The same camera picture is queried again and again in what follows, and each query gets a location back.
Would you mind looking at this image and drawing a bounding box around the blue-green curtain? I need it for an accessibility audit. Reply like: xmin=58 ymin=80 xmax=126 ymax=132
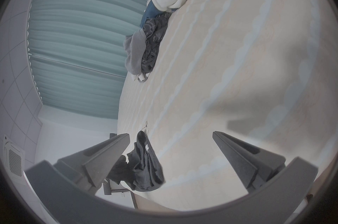
xmin=29 ymin=55 xmax=126 ymax=120
xmin=26 ymin=0 xmax=151 ymax=78

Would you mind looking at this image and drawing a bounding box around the black dressing table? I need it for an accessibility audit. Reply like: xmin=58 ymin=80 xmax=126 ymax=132
xmin=103 ymin=178 xmax=130 ymax=196

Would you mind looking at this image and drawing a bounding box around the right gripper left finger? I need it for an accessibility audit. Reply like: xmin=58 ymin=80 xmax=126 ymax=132
xmin=55 ymin=134 xmax=131 ymax=189

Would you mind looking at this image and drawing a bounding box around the bed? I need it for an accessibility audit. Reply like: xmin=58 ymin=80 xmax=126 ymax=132
xmin=116 ymin=0 xmax=337 ymax=211

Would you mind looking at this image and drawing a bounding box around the pile of clothes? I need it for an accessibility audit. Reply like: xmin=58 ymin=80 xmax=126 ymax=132
xmin=124 ymin=0 xmax=198 ymax=83

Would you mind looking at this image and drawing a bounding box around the black T-shirt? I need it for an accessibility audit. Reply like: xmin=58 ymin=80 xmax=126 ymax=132
xmin=109 ymin=130 xmax=165 ymax=192

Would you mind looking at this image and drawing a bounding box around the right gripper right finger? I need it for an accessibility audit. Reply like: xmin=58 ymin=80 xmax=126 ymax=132
xmin=212 ymin=131 xmax=287 ymax=189

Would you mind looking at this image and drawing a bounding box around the ceiling air conditioner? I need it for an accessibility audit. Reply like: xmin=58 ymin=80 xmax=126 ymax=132
xmin=3 ymin=136 xmax=26 ymax=177

